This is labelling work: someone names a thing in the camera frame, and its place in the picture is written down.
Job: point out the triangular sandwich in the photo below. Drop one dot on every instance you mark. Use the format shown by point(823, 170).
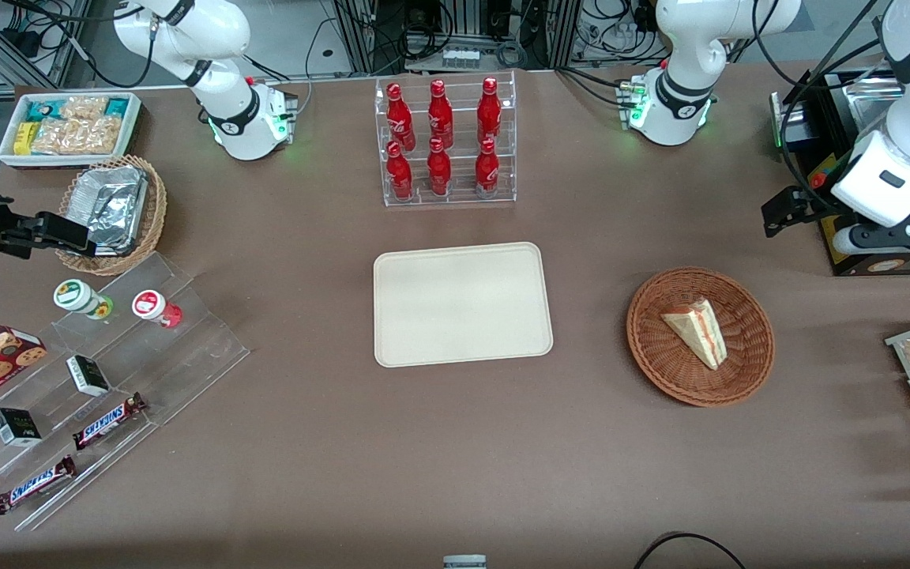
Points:
point(700, 332)

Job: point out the red emergency button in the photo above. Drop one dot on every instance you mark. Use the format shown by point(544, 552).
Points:
point(818, 180)

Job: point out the brown round wicker basket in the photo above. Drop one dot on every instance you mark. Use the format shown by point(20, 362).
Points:
point(660, 356)

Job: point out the aluminium frame rack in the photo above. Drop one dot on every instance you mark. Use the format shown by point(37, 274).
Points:
point(558, 35)

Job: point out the red lidded cup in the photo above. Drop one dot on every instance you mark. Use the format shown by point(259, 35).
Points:
point(151, 304)

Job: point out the snickers bar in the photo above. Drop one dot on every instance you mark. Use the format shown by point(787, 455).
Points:
point(107, 421)
point(32, 484)

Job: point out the steel warmer pan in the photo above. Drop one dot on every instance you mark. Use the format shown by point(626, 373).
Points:
point(866, 103)

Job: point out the yellow snack packet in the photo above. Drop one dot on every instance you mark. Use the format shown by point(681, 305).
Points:
point(24, 138)

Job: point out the grey box with green light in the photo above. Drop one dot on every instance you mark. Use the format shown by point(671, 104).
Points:
point(791, 126)

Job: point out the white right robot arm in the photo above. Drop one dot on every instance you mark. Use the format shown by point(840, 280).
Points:
point(210, 39)

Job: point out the clear acrylic stepped shelf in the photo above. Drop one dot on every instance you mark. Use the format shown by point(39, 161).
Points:
point(186, 348)

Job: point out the clear acrylic bottle rack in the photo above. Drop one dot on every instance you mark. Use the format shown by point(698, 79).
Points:
point(459, 197)

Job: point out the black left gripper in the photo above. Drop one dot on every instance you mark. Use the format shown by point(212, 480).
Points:
point(804, 202)

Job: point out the white snack bin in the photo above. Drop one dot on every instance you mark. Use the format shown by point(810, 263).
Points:
point(5, 154)

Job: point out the black food warmer machine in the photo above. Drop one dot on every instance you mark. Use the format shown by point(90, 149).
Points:
point(826, 87)

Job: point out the light wicker basket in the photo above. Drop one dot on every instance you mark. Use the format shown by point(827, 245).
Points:
point(156, 213)

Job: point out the small teal snack packet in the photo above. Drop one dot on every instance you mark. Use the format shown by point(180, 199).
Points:
point(117, 107)

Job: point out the small black box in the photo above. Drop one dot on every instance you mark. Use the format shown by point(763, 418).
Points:
point(16, 427)
point(88, 375)

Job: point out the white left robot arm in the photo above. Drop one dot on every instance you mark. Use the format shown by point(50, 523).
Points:
point(684, 47)

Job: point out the green lidded cup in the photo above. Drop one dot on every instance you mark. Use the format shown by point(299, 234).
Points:
point(74, 295)

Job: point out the small grey white object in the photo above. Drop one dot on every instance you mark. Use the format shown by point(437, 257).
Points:
point(464, 562)

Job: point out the large clear cracker bag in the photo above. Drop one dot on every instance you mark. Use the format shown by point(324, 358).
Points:
point(76, 136)

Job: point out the white power strip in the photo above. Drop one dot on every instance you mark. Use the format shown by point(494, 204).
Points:
point(461, 58)

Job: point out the silver foil containers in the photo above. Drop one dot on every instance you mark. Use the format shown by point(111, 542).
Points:
point(111, 205)

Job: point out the red cola bottle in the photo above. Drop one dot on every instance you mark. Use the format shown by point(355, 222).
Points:
point(489, 111)
point(487, 170)
point(440, 114)
point(439, 170)
point(399, 174)
point(400, 118)

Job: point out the beige rectangular tray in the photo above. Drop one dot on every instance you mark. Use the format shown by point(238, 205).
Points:
point(463, 304)

